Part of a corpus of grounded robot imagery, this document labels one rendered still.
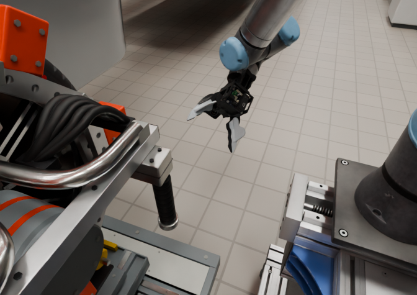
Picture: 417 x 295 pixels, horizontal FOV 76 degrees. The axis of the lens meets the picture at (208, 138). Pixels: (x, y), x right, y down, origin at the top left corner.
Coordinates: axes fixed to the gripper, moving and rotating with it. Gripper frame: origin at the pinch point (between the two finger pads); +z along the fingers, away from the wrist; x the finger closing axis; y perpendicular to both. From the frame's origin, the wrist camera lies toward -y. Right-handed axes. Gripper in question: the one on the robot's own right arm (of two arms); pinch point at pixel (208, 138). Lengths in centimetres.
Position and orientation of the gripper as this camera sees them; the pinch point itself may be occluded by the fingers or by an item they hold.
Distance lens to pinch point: 67.7
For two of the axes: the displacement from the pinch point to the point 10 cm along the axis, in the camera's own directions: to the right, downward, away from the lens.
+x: 7.6, 5.4, 3.6
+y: 5.2, -1.7, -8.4
